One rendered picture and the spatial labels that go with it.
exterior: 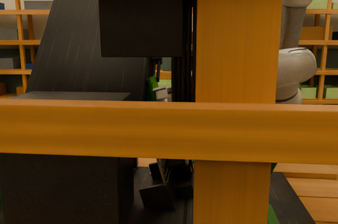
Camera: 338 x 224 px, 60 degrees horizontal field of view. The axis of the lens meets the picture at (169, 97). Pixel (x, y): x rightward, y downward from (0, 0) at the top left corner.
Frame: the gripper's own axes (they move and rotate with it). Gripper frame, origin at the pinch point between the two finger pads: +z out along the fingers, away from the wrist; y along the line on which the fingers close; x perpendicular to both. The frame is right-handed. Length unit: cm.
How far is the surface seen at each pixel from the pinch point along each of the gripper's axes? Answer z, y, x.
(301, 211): -29, -27, 32
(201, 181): -6.5, 14.7, 32.4
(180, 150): -5.1, 24.2, 30.1
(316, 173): -43, -48, 15
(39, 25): 310, -272, -481
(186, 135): -6.7, 25.9, 28.4
